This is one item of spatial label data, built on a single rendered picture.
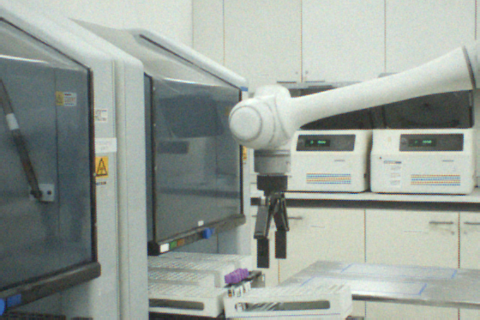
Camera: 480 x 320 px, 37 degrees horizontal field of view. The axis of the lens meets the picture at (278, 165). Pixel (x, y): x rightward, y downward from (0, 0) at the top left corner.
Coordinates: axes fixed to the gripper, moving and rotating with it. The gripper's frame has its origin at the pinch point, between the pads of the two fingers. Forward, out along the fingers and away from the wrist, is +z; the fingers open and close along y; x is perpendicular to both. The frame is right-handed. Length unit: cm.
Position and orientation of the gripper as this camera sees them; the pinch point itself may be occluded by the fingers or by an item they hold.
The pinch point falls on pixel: (272, 257)
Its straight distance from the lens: 173.8
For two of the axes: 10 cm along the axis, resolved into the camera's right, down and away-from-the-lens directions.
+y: 3.1, -0.4, 9.5
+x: -9.5, -0.1, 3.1
